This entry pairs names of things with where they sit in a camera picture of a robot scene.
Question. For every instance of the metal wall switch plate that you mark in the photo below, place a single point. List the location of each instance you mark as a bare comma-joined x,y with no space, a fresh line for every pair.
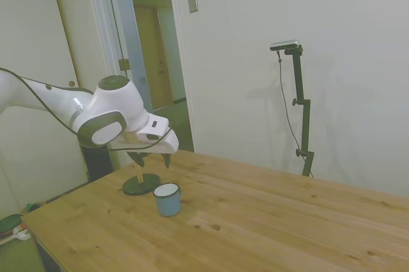
192,1

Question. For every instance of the wooden mug tree black base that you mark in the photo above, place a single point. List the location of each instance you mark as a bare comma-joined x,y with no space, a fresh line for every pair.
140,187

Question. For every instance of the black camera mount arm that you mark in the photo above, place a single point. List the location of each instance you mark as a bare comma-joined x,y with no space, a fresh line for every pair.
281,77

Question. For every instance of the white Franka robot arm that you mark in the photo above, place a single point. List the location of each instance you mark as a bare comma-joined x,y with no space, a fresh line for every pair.
57,102

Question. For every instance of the black camera stand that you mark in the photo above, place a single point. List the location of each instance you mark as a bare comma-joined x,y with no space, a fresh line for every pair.
300,74

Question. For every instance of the grey stereo camera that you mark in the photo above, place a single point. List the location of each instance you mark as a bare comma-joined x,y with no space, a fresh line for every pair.
284,45

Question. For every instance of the brass door hinge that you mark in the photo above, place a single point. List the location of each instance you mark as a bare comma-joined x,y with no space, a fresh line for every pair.
123,64

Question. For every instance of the green round object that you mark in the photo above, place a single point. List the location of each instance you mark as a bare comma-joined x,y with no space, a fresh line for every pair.
9,224

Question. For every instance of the blue enamel mug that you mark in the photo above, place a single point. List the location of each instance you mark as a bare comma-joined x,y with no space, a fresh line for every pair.
167,205

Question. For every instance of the white open door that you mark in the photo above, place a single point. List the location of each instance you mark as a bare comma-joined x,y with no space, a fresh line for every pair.
121,29

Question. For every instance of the white plastic object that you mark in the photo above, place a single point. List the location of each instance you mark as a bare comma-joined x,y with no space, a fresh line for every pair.
22,235

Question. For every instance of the black case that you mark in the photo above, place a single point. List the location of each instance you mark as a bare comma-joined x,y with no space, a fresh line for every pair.
99,163

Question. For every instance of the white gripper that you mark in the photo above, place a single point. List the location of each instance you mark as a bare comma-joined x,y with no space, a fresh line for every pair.
159,144

